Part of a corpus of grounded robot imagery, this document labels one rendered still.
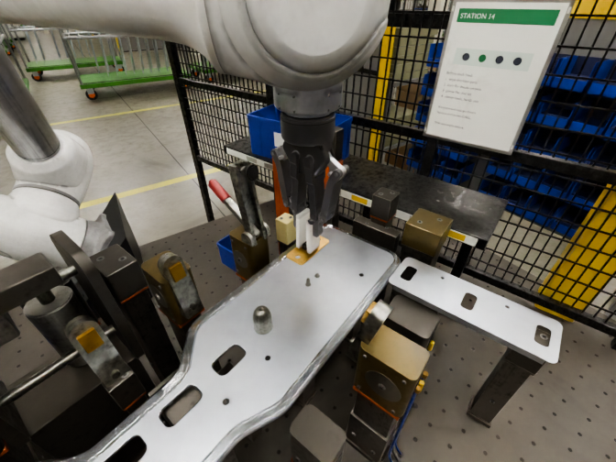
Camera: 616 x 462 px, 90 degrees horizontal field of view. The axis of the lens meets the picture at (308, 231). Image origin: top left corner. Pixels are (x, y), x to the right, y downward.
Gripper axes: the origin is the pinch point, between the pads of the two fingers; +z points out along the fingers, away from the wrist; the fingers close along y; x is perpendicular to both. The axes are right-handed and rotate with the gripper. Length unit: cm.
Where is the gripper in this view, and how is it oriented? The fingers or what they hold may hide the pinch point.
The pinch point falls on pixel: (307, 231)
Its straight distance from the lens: 53.3
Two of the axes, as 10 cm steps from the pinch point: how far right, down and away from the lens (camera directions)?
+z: 0.0, 8.0, 6.0
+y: 7.9, 3.7, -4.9
